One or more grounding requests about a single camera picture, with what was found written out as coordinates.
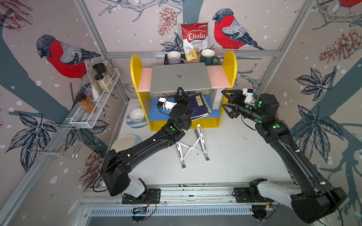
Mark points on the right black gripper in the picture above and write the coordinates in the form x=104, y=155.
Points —
x=239, y=96

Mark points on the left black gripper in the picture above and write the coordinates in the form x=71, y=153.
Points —
x=181, y=99

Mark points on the silver laptop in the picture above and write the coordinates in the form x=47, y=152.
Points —
x=188, y=76

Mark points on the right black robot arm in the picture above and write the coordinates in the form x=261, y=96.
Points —
x=317, y=197

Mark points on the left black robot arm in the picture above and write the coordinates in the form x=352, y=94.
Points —
x=116, y=166

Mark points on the silver folding laptop stand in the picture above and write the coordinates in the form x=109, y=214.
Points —
x=199, y=146

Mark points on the tall black lid spice jar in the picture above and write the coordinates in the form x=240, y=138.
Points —
x=101, y=71

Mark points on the stack of dark blue books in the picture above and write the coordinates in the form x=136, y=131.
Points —
x=199, y=107

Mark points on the yellow pink blue shelf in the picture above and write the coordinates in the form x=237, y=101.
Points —
x=221, y=77

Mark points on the lilac mug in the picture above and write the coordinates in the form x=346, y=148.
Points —
x=175, y=57

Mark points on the dark green mug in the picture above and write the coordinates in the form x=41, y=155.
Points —
x=208, y=57

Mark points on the white blue striped bowl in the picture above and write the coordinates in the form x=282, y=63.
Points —
x=136, y=119

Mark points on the pink cup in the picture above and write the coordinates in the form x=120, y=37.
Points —
x=219, y=56

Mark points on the red Chuba chips bag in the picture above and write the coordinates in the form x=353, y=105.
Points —
x=195, y=40

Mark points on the cream and blue plate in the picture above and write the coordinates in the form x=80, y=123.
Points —
x=125, y=142

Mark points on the rear glass spice jar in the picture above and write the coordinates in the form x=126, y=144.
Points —
x=109, y=67

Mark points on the orange spice jar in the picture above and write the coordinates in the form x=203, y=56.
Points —
x=85, y=102

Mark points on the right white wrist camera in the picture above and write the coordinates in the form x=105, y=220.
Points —
x=250, y=96

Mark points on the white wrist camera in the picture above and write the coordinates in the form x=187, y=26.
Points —
x=164, y=105
x=250, y=96

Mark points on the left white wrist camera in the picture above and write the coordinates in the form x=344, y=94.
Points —
x=164, y=105

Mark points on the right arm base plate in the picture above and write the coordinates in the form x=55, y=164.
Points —
x=243, y=195

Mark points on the white wire wall rack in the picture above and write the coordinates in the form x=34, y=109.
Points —
x=88, y=120

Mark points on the aluminium mounting rail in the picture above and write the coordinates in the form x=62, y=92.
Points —
x=187, y=194

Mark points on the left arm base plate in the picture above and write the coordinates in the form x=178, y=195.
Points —
x=150, y=195

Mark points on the chrome wire hanger rack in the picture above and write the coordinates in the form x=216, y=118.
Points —
x=67, y=143

